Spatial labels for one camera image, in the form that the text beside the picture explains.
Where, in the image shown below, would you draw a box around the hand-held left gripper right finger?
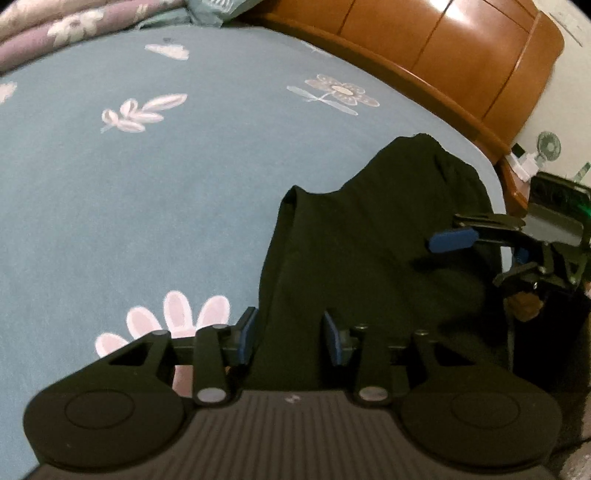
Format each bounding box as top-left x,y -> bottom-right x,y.
322,309 -> 462,407

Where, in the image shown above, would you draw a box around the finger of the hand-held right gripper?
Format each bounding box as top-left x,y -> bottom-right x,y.
492,263 -> 553,292
427,213 -> 528,256

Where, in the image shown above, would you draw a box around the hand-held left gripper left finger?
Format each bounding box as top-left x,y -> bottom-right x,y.
108,307 -> 259,407

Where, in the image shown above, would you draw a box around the black drawstring pants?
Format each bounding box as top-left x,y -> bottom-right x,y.
256,133 -> 513,393

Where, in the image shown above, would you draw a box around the person's right hand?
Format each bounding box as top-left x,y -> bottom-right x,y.
506,289 -> 547,322

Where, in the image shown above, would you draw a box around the wooden nightstand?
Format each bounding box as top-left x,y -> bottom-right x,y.
496,159 -> 532,217

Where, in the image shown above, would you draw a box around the small white desk fan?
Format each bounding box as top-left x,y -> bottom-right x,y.
505,131 -> 565,181

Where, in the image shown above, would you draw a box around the bed with blue floral sheet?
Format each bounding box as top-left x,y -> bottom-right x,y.
0,21 -> 513,462

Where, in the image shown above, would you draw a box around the wooden headboard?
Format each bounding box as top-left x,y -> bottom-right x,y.
240,0 -> 566,167

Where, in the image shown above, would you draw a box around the blue printed pillow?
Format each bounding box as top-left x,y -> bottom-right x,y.
187,0 -> 264,26

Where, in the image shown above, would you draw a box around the folded pink purple floral quilt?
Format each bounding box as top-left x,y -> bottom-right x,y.
0,0 -> 195,75

